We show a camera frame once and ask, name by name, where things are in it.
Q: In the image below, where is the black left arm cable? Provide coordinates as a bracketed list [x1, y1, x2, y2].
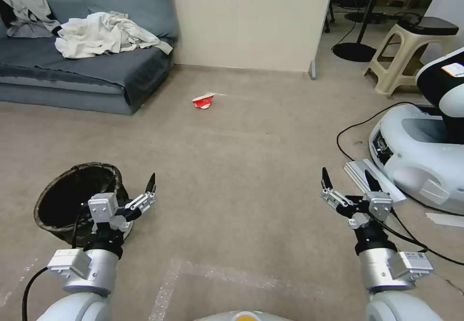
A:
[21, 265, 51, 321]

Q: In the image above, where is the grey crumpled garment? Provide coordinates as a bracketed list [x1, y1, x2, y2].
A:
[0, 0, 61, 39]

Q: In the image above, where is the white robot front shell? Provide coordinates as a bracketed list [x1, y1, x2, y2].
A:
[195, 309, 284, 321]

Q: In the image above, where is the black floor stand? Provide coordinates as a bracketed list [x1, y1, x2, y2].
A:
[332, 0, 380, 63]

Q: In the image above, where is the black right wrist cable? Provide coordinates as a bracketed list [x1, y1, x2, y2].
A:
[388, 204, 464, 266]

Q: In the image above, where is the crushed red paper cup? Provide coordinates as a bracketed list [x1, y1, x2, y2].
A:
[191, 92, 217, 111]

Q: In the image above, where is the blue-grey sofa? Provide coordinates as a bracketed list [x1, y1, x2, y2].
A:
[0, 0, 180, 116]

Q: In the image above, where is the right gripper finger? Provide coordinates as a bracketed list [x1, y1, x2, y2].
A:
[364, 170, 381, 194]
[319, 167, 360, 211]

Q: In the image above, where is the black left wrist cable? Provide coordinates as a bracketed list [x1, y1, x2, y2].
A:
[71, 204, 91, 250]

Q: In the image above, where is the crumpled white cloth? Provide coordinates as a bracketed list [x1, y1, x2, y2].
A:
[54, 12, 174, 60]

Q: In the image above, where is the black floor cable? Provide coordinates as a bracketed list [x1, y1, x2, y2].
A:
[336, 101, 421, 161]

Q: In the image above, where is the white floor tape strip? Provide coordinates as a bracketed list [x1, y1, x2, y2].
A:
[425, 212, 464, 228]

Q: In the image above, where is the dark woven trash can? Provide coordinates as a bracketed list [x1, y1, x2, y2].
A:
[33, 161, 135, 246]

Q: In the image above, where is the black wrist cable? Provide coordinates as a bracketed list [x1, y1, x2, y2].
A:
[388, 204, 464, 266]
[71, 204, 91, 250]

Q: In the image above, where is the white wheeled robot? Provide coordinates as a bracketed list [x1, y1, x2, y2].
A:
[367, 45, 464, 216]

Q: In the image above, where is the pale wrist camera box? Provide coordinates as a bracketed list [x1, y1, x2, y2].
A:
[363, 190, 395, 222]
[87, 192, 119, 224]

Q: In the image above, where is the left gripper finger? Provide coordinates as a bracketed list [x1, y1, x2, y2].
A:
[124, 172, 159, 214]

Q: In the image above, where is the silver aluminium rail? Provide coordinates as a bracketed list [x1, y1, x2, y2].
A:
[343, 158, 407, 204]

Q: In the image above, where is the flat black device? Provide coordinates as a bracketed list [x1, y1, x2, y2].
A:
[398, 16, 460, 36]

